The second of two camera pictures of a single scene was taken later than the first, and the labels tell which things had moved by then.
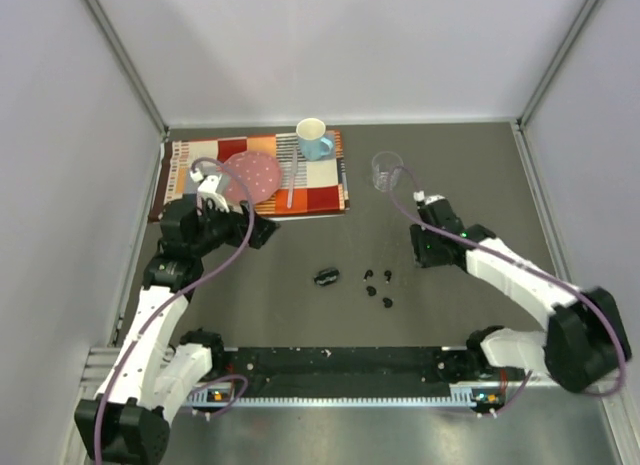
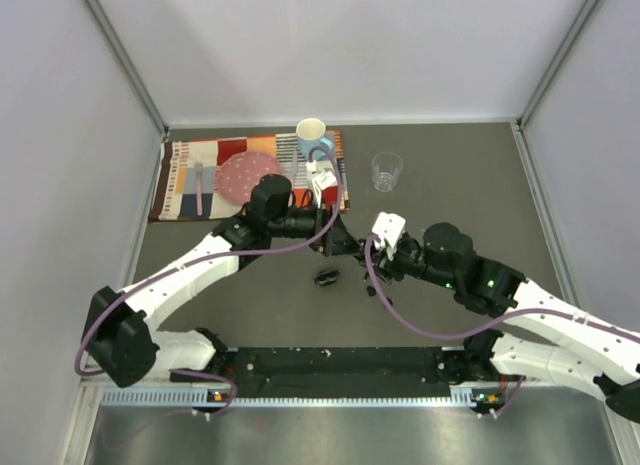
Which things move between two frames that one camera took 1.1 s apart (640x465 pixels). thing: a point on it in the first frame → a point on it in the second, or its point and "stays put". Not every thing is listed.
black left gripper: x=238 y=223 → x=337 y=241
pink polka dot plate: x=251 y=176 stays put
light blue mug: x=309 y=132 stays put
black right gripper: x=418 y=235 → x=387 y=268
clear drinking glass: x=382 y=164 stays put
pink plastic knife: x=291 y=180 stays put
